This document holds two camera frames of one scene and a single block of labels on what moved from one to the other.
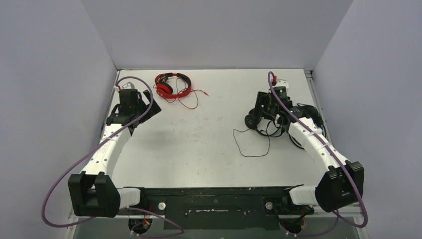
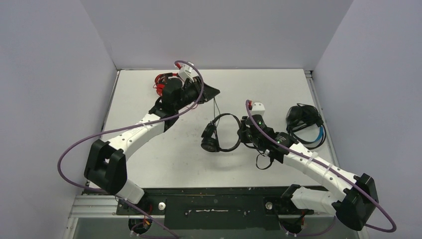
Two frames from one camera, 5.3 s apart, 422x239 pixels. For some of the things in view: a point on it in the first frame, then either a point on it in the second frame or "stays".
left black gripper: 155,109 -> 208,93
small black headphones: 273,127 -> 210,142
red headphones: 164,87 stays
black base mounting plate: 222,208 stays
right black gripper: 260,107 -> 246,132
